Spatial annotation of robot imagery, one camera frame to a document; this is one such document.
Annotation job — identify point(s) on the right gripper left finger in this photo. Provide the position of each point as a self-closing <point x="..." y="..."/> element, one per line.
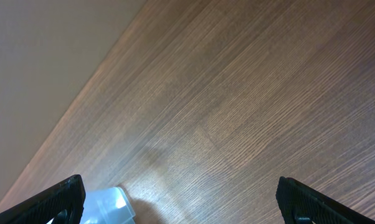
<point x="60" y="203"/>

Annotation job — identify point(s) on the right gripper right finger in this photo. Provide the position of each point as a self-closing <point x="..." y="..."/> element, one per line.
<point x="299" y="203"/>

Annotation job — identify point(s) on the clear plastic storage container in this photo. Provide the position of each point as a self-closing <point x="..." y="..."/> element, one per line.
<point x="105" y="206"/>

